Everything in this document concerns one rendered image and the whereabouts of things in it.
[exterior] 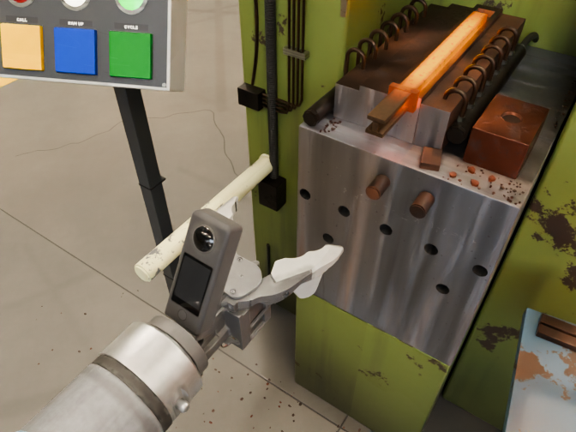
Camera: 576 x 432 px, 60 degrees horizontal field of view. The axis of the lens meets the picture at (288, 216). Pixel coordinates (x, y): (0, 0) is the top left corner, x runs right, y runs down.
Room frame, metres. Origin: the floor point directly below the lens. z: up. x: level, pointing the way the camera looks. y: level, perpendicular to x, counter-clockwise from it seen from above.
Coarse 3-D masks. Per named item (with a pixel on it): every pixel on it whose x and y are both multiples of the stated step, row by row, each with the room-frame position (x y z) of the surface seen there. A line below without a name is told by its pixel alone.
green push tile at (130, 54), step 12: (120, 36) 0.82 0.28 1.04; (132, 36) 0.82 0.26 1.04; (144, 36) 0.81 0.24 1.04; (120, 48) 0.81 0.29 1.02; (132, 48) 0.81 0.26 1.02; (144, 48) 0.80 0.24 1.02; (120, 60) 0.80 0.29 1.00; (132, 60) 0.80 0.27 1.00; (144, 60) 0.79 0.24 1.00; (120, 72) 0.79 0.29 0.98; (132, 72) 0.79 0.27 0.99; (144, 72) 0.78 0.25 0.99
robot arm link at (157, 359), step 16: (128, 336) 0.24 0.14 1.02; (144, 336) 0.24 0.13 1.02; (160, 336) 0.24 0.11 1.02; (112, 352) 0.23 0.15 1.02; (128, 352) 0.22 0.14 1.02; (144, 352) 0.22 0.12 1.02; (160, 352) 0.23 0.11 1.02; (176, 352) 0.23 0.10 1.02; (128, 368) 0.21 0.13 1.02; (144, 368) 0.21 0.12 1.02; (160, 368) 0.21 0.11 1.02; (176, 368) 0.22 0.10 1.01; (192, 368) 0.22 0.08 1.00; (160, 384) 0.20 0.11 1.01; (176, 384) 0.21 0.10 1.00; (192, 384) 0.21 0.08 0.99; (176, 400) 0.20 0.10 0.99; (176, 416) 0.19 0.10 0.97
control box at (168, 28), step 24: (0, 0) 0.88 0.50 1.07; (48, 0) 0.87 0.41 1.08; (96, 0) 0.86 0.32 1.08; (144, 0) 0.85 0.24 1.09; (168, 0) 0.84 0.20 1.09; (24, 24) 0.86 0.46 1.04; (48, 24) 0.85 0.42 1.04; (72, 24) 0.85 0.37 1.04; (96, 24) 0.84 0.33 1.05; (120, 24) 0.83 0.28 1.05; (144, 24) 0.83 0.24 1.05; (168, 24) 0.82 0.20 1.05; (0, 48) 0.84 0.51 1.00; (48, 48) 0.83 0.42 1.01; (168, 48) 0.81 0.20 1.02; (0, 72) 0.82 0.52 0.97; (24, 72) 0.82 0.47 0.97; (48, 72) 0.81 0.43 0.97; (168, 72) 0.79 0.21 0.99
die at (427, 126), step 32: (416, 32) 0.96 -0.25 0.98; (448, 32) 0.92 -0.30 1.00; (480, 32) 0.92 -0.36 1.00; (512, 32) 0.93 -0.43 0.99; (384, 64) 0.81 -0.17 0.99; (416, 64) 0.79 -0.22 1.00; (448, 64) 0.79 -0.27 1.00; (480, 64) 0.80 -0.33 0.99; (352, 96) 0.74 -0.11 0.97; (384, 96) 0.71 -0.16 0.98; (448, 96) 0.70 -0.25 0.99; (416, 128) 0.68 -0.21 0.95; (448, 128) 0.66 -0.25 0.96
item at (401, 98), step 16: (480, 16) 0.97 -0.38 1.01; (464, 32) 0.90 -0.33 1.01; (448, 48) 0.83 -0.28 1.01; (432, 64) 0.77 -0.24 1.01; (416, 80) 0.72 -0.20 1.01; (400, 96) 0.66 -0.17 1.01; (416, 96) 0.67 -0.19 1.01; (384, 112) 0.62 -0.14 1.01; (400, 112) 0.66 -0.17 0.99; (368, 128) 0.61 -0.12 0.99; (384, 128) 0.61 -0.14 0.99
